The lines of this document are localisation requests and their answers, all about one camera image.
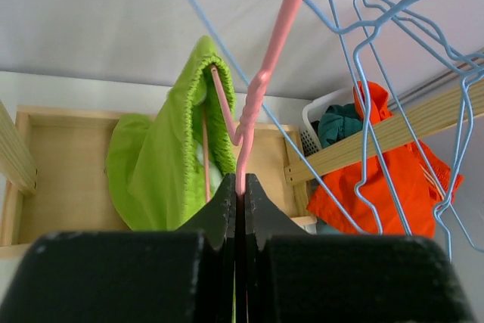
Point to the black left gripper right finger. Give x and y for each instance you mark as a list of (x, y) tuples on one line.
[(294, 276)]

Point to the wooden clothes rack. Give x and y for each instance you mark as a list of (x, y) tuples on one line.
[(56, 160)]

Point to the white plastic basket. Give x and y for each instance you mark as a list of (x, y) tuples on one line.
[(312, 113)]

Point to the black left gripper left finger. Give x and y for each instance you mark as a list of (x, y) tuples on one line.
[(185, 275)]

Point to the lime green shorts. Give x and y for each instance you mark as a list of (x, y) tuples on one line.
[(155, 171)]

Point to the teal shorts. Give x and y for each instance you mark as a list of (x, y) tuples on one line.
[(337, 123)]

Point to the pink wire hanger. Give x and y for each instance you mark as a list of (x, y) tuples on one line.
[(242, 134)]

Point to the orange shorts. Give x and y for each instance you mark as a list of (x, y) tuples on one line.
[(415, 183)]

